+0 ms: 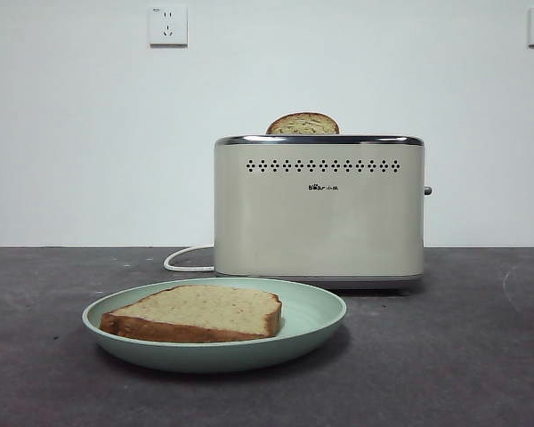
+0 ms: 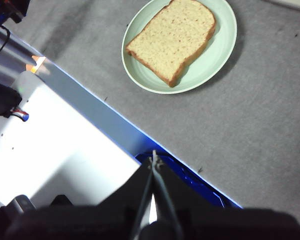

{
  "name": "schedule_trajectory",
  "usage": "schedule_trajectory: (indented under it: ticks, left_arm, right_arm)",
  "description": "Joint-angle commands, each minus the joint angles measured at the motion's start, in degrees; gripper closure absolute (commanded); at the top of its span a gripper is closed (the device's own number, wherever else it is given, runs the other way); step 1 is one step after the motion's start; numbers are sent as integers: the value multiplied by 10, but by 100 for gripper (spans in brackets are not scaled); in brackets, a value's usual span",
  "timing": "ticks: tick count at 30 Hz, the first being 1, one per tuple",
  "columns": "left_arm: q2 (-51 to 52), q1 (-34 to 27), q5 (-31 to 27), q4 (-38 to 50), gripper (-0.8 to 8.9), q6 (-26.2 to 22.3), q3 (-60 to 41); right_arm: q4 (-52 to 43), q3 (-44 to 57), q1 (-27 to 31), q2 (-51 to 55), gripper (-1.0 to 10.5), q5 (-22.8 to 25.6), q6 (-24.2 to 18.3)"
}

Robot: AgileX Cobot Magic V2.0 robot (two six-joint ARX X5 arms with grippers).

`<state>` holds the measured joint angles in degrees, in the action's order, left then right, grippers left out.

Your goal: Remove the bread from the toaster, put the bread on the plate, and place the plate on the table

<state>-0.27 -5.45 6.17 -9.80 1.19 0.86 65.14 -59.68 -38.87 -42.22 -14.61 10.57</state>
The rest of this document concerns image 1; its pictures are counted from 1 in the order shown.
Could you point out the cream two-slot toaster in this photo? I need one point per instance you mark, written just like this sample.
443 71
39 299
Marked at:
316 222

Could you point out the brown-crusted bread slice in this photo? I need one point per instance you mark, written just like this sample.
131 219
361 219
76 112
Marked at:
302 124
204 307

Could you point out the pale green round plate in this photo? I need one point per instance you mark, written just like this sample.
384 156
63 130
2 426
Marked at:
204 356

